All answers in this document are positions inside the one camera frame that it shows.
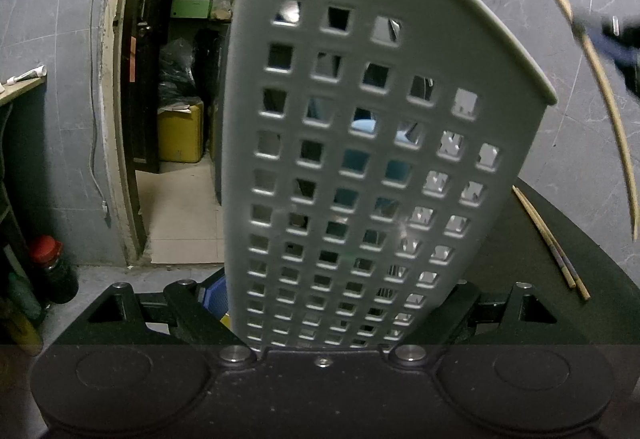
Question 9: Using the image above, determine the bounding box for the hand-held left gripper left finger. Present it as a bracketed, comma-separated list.
[87, 271, 257, 366]

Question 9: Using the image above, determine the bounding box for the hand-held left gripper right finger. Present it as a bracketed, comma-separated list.
[392, 279, 558, 366]

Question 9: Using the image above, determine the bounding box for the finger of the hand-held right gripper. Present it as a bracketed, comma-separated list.
[582, 33, 640, 96]
[571, 12, 640, 41]

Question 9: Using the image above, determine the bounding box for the wooden chopstick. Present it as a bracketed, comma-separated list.
[515, 186, 591, 301]
[531, 0, 640, 241]
[512, 186, 577, 290]

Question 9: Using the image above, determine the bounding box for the blue plastic utensil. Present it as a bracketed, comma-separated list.
[335, 116, 416, 220]

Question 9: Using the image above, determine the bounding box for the white perforated utensil holder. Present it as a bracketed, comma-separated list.
[221, 0, 558, 352]

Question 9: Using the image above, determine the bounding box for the red-capped dark bottle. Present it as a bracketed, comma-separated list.
[30, 235, 80, 305]

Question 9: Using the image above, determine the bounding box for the yellow box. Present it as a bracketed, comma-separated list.
[157, 102, 205, 164]

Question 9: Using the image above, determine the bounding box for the green plastic bottle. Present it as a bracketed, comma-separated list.
[7, 271, 46, 326]

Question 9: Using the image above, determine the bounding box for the dark grey cabinet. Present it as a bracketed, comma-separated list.
[192, 26, 231, 165]

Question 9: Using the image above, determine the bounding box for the black plastic bag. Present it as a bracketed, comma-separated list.
[159, 39, 198, 107]

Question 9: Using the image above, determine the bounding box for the dark wooden door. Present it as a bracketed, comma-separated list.
[120, 0, 166, 175]

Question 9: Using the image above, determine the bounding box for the wooden shelf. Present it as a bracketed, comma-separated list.
[0, 76, 48, 107]

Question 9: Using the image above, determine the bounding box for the green cardboard box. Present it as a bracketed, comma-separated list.
[171, 0, 211, 19]

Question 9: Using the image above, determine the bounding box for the white tube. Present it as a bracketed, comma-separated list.
[5, 65, 47, 85]

